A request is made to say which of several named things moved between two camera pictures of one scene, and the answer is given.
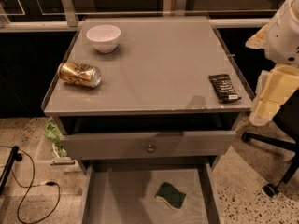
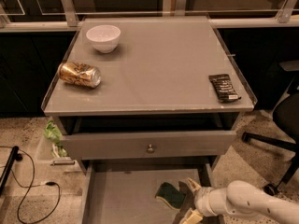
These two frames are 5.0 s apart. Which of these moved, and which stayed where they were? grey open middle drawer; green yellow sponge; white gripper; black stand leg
Moved: white gripper
Stayed: grey open middle drawer; black stand leg; green yellow sponge
